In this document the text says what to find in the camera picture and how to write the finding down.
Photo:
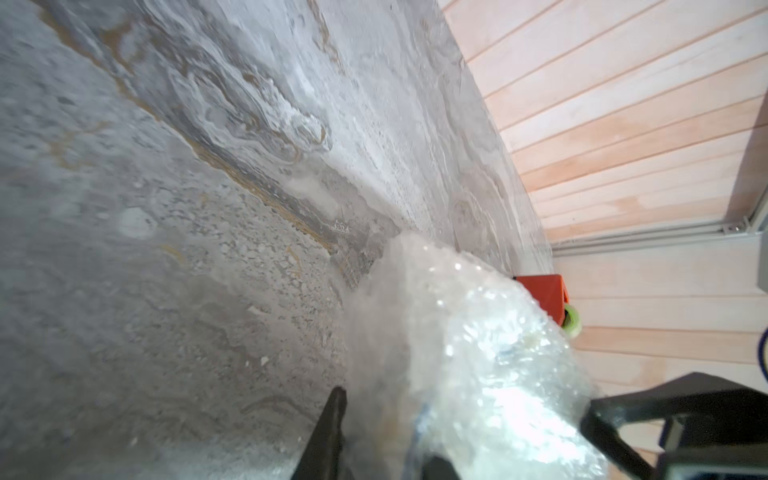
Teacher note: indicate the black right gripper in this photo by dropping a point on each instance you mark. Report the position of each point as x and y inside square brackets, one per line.
[713, 429]

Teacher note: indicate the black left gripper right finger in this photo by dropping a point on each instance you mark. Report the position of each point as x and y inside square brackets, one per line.
[438, 468]

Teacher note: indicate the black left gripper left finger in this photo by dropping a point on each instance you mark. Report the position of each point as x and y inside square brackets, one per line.
[321, 459]

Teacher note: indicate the red tape dispenser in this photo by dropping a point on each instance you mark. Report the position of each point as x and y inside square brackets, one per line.
[550, 292]

